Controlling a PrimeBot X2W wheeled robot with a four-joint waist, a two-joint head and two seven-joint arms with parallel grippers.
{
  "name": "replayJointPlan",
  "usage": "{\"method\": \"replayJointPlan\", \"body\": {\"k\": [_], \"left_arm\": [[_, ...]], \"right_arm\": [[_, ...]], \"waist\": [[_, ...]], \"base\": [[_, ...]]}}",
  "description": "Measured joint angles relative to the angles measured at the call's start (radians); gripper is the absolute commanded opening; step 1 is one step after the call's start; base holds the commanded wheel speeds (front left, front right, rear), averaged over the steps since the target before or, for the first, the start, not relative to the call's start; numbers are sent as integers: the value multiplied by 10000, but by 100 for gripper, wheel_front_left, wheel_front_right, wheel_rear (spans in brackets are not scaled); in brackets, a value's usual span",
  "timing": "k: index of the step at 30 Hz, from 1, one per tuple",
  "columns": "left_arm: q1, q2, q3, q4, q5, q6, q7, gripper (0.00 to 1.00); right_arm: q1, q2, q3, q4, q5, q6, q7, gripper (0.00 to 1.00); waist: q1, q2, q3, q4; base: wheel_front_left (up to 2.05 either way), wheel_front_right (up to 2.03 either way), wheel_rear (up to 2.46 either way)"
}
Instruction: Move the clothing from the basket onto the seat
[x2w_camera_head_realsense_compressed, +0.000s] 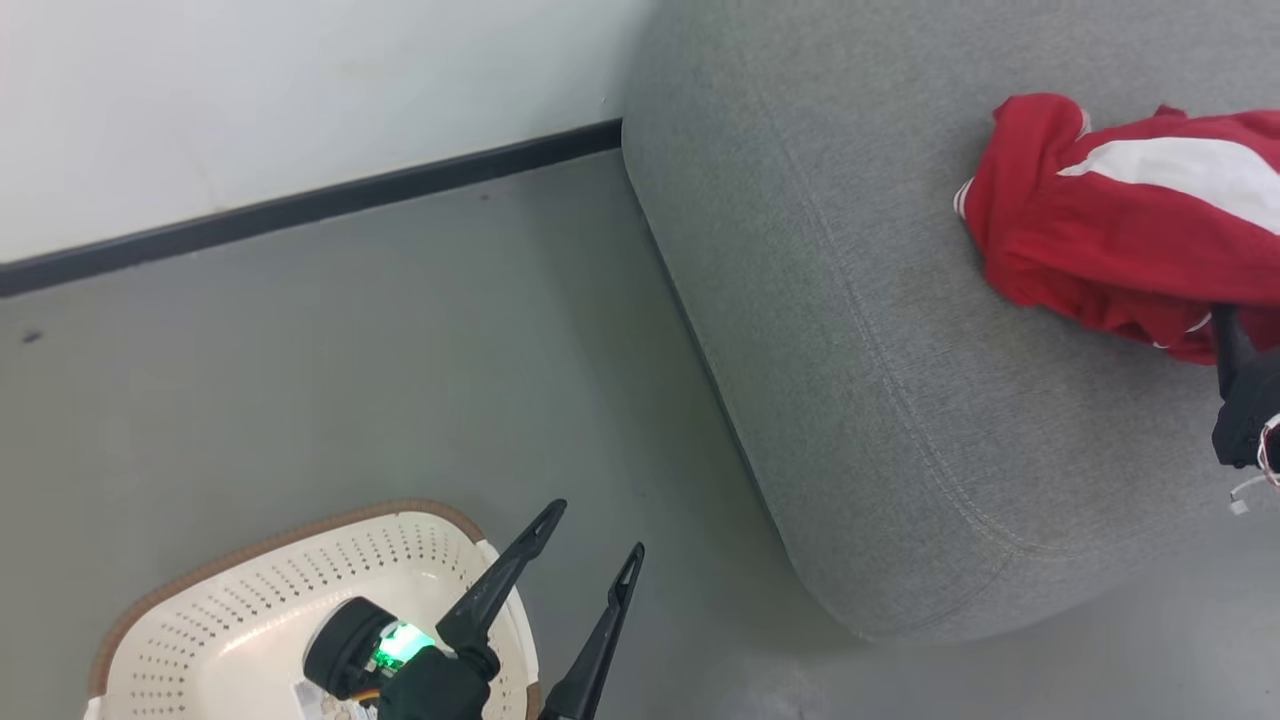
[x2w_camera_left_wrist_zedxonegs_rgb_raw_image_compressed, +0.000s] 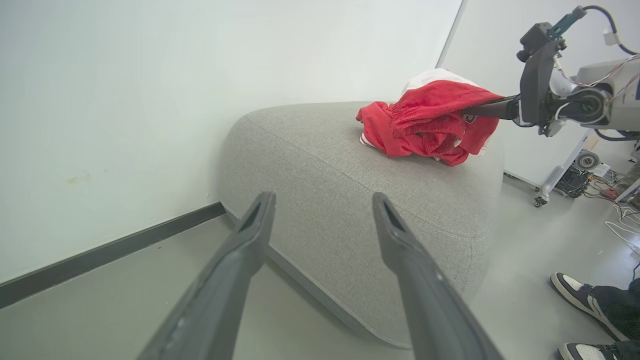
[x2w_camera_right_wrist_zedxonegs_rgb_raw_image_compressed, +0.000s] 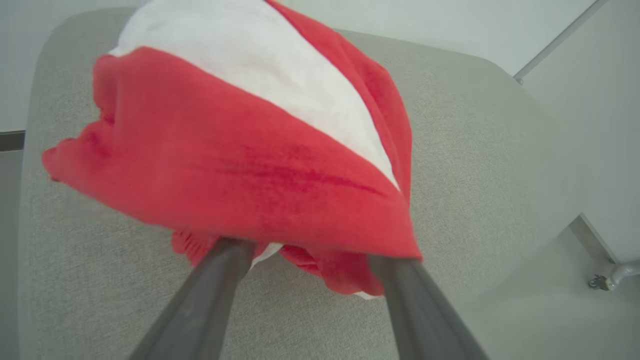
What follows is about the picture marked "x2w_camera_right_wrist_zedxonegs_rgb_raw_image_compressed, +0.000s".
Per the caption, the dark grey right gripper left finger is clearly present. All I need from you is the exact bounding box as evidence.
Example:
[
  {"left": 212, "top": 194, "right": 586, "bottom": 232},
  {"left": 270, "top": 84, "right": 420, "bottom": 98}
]
[{"left": 129, "top": 238, "right": 257, "bottom": 360}]

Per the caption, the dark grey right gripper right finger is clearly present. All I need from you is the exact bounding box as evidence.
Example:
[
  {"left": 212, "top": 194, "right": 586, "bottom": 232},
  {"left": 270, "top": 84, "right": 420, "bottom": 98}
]
[{"left": 367, "top": 255, "right": 488, "bottom": 360}]

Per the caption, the red garment with white band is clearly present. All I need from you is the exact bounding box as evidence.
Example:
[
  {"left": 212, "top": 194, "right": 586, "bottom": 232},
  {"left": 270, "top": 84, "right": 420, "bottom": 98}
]
[{"left": 41, "top": 0, "right": 423, "bottom": 301}]

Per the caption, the grey fabric sofa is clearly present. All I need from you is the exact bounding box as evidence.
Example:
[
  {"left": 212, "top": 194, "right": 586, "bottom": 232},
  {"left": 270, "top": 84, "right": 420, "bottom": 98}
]
[{"left": 17, "top": 7, "right": 591, "bottom": 360}]

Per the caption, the white metal support foot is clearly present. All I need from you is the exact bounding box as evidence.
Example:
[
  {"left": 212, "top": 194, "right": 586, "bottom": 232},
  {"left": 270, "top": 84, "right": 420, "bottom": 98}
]
[{"left": 606, "top": 259, "right": 640, "bottom": 291}]

